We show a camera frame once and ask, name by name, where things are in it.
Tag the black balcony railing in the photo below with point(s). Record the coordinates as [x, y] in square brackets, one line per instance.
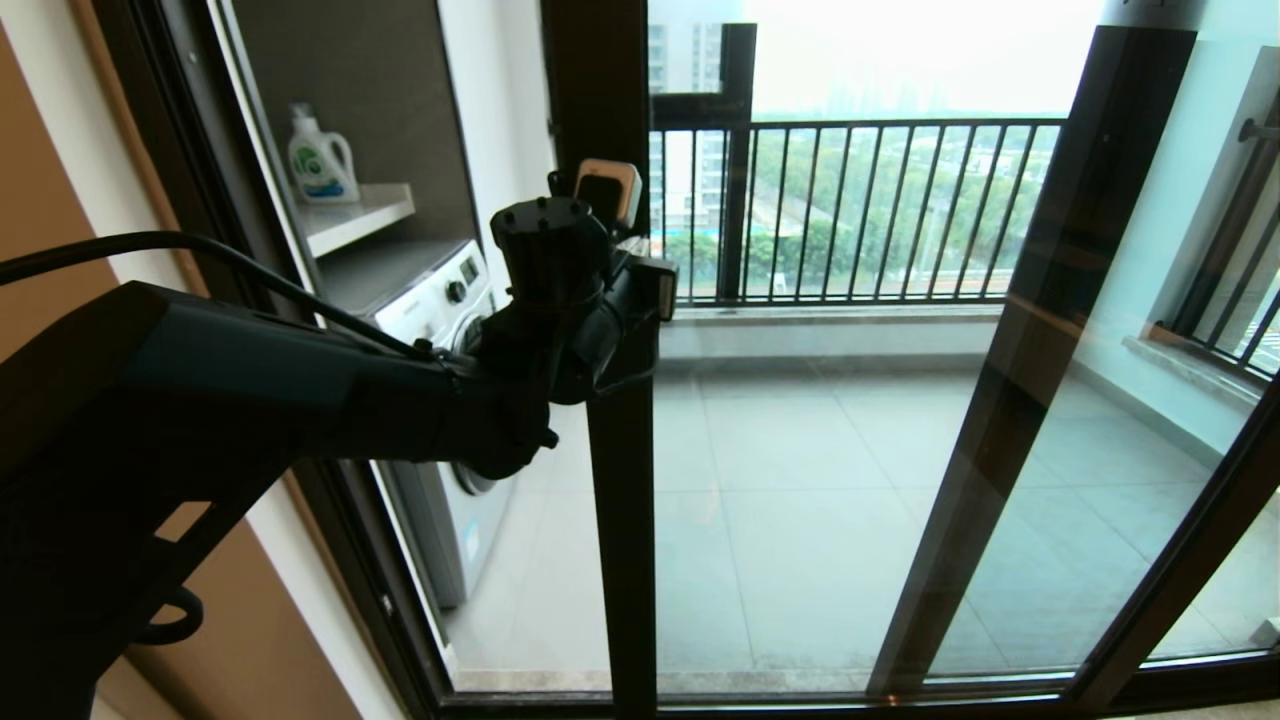
[900, 124]

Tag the white wall shelf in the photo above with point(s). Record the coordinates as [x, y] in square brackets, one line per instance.
[350, 215]

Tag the dark-framed sliding glass door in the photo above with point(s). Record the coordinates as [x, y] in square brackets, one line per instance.
[620, 520]

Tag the silver front-load washing machine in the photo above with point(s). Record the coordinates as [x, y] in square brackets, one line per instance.
[430, 550]

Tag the dark window frame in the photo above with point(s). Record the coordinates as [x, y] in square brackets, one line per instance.
[738, 200]

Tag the white detergent bottle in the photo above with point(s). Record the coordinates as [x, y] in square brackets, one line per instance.
[322, 165]

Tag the stone side window sill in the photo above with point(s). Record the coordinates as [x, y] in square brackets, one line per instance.
[1200, 372]

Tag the dark framed sliding glass door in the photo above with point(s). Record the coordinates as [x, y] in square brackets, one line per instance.
[190, 150]

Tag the round dark washer door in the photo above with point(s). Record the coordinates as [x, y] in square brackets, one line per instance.
[475, 480]

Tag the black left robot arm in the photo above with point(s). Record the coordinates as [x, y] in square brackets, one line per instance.
[200, 380]

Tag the dark washer control knob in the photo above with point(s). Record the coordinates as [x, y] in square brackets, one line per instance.
[456, 291]

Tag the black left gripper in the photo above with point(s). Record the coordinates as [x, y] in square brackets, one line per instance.
[555, 255]

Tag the black side window railing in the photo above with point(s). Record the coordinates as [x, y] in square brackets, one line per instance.
[1206, 270]

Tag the dark-framed fixed glass door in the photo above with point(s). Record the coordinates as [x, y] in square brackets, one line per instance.
[1035, 330]

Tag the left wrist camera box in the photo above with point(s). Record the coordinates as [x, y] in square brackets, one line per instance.
[610, 195]

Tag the blue white label sticker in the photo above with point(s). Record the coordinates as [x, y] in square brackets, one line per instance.
[471, 542]

